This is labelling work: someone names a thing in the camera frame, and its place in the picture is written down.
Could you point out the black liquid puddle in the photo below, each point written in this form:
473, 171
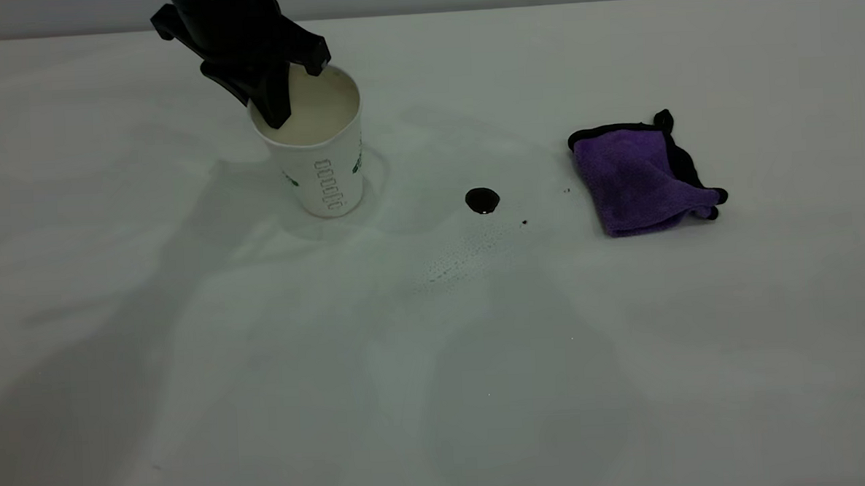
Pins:
482, 200

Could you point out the purple cloth with black trim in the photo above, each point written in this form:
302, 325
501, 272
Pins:
634, 179

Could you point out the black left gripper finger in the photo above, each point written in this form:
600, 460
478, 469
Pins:
273, 100
230, 82

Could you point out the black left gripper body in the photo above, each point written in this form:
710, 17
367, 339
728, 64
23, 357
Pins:
237, 29

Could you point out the white paper coffee cup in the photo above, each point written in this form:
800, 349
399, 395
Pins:
324, 175

